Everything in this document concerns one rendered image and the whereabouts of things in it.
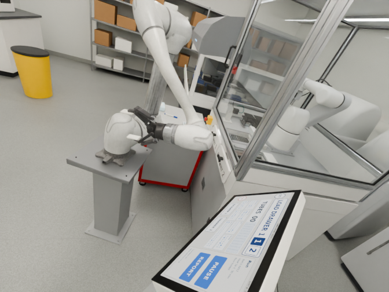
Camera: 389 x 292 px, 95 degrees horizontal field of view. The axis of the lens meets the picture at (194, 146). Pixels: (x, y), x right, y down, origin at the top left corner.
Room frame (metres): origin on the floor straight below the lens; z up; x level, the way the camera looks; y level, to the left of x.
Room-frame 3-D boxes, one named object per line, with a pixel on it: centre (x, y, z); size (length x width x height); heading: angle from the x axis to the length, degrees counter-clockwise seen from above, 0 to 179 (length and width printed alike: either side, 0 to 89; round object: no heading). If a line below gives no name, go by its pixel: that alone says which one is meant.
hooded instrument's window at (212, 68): (3.08, -0.06, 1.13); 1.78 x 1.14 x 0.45; 14
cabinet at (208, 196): (1.41, -0.63, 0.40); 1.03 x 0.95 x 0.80; 14
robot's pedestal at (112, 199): (0.85, 0.45, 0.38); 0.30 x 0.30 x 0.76; 0
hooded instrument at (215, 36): (3.10, -0.07, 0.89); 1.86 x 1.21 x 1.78; 14
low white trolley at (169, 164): (1.66, 0.25, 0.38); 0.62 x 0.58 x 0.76; 14
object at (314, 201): (1.42, -0.63, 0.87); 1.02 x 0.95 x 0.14; 14
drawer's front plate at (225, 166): (1.03, -0.22, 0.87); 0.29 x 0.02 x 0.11; 14
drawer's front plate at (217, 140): (1.34, -0.15, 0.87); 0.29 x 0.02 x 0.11; 14
